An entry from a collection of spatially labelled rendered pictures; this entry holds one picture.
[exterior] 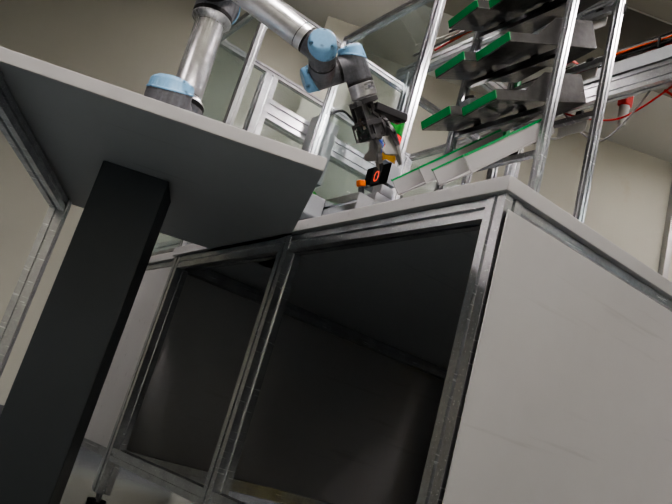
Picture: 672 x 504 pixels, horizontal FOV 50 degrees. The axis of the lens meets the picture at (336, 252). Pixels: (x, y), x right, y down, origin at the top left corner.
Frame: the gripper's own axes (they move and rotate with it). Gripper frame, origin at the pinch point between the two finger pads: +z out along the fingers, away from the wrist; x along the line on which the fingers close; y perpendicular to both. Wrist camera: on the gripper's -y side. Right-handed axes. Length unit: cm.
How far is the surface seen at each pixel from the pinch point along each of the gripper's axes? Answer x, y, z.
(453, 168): 35.9, 13.0, 4.6
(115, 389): -89, 71, 45
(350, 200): 13.7, 28.6, 4.8
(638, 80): 2, -134, 0
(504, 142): 49.0, 8.4, 2.0
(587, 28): 52, -31, -18
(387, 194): 2.1, 6.5, 7.7
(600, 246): 75, 21, 25
